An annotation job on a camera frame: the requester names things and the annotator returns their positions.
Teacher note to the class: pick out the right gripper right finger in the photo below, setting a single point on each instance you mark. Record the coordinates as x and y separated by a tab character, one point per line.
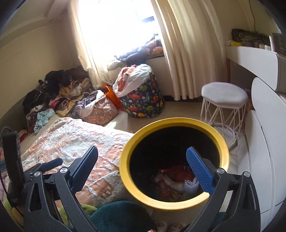
233	203

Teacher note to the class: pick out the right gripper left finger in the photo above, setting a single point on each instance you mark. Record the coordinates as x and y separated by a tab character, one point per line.
51	204

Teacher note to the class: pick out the white foam net bundle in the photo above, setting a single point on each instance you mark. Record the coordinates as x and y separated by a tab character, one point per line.
191	187

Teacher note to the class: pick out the red plastic bag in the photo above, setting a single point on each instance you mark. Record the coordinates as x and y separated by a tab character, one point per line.
179	173

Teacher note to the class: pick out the yellow rimmed black trash bin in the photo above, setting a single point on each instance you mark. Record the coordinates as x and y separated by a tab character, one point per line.
163	144

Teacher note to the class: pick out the peach white patterned bedspread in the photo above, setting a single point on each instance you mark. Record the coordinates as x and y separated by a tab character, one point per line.
69	139

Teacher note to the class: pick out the light blue garment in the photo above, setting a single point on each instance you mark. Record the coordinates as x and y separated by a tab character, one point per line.
42	119

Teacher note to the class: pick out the teal trousers knee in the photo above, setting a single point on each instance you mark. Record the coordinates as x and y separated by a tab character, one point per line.
122	216

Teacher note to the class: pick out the white curved dresser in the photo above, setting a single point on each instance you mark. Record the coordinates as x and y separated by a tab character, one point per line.
264	154

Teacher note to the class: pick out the pile of clothes on bed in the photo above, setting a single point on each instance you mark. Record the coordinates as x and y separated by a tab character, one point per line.
61	90

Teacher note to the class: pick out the floral fabric bag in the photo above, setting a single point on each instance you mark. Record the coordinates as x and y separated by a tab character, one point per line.
102	112

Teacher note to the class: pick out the orange bag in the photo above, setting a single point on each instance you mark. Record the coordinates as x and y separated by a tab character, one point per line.
108	91

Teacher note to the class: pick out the cream curtain left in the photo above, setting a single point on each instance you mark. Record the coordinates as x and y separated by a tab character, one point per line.
89	45

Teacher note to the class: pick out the cream curtain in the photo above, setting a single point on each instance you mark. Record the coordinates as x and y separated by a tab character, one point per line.
193	45
89	45

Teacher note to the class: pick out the dinosaur print laundry basket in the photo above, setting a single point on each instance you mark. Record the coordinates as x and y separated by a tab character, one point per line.
145	101

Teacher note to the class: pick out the white plastic bag of clothes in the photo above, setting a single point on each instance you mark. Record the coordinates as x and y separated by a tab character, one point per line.
131	78

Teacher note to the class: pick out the clothes on window sill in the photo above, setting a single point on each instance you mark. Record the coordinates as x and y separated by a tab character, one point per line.
151	49

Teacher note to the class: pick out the cream curtain right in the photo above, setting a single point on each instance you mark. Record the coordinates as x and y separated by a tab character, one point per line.
193	45

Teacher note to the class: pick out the white stool wire legs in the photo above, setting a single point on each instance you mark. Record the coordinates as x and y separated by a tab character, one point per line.
224	105

